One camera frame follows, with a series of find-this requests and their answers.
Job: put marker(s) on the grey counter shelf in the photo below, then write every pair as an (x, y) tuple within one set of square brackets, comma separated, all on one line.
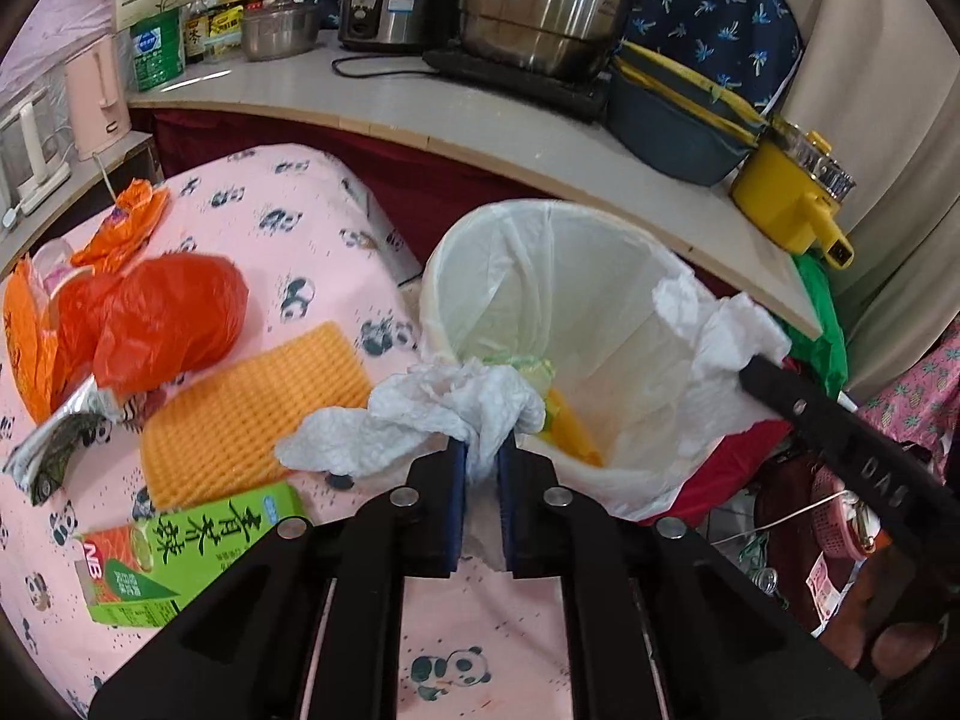
[(375, 101)]

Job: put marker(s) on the dark red cloth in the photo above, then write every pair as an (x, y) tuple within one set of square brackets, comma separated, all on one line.
[(465, 180)]

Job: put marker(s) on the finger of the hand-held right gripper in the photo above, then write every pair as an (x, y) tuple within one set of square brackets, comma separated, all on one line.
[(825, 427)]

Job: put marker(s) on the red plastic bag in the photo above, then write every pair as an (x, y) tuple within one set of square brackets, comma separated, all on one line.
[(165, 315)]

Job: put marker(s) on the yellow label jar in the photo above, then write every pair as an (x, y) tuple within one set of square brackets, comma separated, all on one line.
[(225, 34)]

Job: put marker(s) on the dark blue plastic basin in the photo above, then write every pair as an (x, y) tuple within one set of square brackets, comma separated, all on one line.
[(667, 135)]

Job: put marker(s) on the low wooden side shelf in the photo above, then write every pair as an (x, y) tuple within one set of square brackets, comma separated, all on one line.
[(82, 184)]

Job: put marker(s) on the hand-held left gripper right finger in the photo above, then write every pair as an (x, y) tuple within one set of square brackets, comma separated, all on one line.
[(510, 502)]

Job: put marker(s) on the blue leaf print curtain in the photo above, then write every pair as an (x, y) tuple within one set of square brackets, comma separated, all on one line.
[(712, 7)]

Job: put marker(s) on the pink plastic basket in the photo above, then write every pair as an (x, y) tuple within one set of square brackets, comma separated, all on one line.
[(847, 517)]

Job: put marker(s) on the pink pineapple print cloth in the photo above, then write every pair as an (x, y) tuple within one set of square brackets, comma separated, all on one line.
[(915, 405)]

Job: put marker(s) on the large steel steamer pot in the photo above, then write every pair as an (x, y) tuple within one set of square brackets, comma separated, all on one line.
[(555, 7)]

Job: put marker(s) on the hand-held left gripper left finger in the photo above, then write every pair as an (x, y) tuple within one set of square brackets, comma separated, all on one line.
[(454, 499)]

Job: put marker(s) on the small steel pot with lid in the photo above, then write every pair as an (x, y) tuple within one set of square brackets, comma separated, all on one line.
[(281, 30)]

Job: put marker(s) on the green plastic bag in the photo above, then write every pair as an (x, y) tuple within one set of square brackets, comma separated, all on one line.
[(821, 330)]

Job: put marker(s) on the glass kettle with white base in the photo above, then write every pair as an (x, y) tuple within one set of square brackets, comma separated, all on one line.
[(34, 157)]

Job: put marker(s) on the silver foil wrapper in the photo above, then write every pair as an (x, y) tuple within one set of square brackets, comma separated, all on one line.
[(67, 435)]

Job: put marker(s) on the trash bin with white bag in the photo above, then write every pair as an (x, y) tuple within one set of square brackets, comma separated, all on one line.
[(585, 292)]

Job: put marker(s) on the black induction cooker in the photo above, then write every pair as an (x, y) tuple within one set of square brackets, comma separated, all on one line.
[(517, 82)]

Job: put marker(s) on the dark sauce bottle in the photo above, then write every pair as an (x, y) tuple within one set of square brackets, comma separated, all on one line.
[(194, 34)]

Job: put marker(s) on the yellow sponge cloth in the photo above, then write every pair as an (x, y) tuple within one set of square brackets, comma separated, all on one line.
[(247, 412)]

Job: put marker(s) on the orange crinkled snack wrapper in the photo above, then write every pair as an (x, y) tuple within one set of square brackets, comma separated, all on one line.
[(124, 221)]

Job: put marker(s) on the yellow wrapper in bin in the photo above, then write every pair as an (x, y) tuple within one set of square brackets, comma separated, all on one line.
[(574, 427)]

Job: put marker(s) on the green tissue pack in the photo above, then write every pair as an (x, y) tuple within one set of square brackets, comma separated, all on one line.
[(159, 52)]

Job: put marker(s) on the green printed carton box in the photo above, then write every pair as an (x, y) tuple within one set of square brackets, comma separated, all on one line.
[(202, 547)]

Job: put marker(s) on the white power plug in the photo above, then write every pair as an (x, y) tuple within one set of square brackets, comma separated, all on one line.
[(11, 219)]

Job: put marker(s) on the orange plastic bag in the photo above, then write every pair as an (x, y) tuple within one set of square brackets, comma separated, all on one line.
[(26, 337)]

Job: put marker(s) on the pink panda print tablecloth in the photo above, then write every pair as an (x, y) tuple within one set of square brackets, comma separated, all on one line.
[(330, 202)]

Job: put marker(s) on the white paper tissue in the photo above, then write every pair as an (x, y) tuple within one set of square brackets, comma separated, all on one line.
[(420, 409)]

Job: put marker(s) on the steel rice cooker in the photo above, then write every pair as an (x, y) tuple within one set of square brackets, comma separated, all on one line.
[(397, 4)]

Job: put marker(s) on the pink electric kettle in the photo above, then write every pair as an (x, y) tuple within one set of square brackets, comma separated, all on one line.
[(94, 97)]

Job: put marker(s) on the beige curtain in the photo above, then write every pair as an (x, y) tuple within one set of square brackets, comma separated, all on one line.
[(885, 90)]

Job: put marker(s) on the pink dotted wall cloth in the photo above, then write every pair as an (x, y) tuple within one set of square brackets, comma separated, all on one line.
[(67, 0)]

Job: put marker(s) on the yellow electric pot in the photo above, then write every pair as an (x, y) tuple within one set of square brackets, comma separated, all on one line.
[(780, 187)]

